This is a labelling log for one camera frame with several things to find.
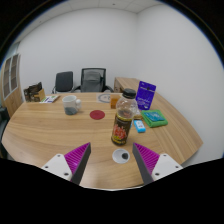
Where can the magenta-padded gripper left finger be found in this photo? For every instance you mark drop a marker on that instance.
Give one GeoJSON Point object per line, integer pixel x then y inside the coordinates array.
{"type": "Point", "coordinates": [59, 164]}

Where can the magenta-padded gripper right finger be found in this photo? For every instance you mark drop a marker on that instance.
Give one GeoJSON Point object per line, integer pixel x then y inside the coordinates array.
{"type": "Point", "coordinates": [165, 164]}

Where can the clear bottle with black cap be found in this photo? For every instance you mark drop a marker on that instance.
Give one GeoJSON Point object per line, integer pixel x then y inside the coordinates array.
{"type": "Point", "coordinates": [121, 130]}

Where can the small light blue box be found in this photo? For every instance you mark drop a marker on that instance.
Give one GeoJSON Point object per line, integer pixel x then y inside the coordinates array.
{"type": "Point", "coordinates": [140, 126]}

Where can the green cloth pack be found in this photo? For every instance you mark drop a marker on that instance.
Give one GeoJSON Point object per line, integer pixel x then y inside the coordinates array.
{"type": "Point", "coordinates": [155, 119]}

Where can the white disc with dark spot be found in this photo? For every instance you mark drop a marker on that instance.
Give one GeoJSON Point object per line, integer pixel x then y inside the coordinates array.
{"type": "Point", "coordinates": [117, 156]}

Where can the white and grey mug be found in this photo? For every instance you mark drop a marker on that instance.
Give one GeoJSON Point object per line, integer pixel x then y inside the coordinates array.
{"type": "Point", "coordinates": [70, 103]}

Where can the flat round red coaster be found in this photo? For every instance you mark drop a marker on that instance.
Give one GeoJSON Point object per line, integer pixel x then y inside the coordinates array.
{"type": "Point", "coordinates": [97, 115]}

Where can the white and green leaflet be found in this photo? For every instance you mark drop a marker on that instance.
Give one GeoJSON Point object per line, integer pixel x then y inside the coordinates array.
{"type": "Point", "coordinates": [50, 98]}

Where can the dark grey sofa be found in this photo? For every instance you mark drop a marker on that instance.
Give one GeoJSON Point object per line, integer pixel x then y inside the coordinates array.
{"type": "Point", "coordinates": [3, 120]}

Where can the purple hanging package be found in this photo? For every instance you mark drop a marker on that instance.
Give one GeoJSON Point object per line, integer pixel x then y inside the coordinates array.
{"type": "Point", "coordinates": [146, 95]}

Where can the white sheet with circle print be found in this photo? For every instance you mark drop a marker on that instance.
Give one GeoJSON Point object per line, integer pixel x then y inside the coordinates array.
{"type": "Point", "coordinates": [103, 97]}

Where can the black office chair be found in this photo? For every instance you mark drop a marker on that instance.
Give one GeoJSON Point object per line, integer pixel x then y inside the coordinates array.
{"type": "Point", "coordinates": [64, 81]}

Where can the grey mesh office chair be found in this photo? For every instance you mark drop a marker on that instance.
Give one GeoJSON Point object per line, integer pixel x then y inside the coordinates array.
{"type": "Point", "coordinates": [91, 81]}

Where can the wooden cabinet with glass doors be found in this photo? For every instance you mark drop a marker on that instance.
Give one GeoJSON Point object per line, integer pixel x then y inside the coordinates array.
{"type": "Point", "coordinates": [12, 86]}

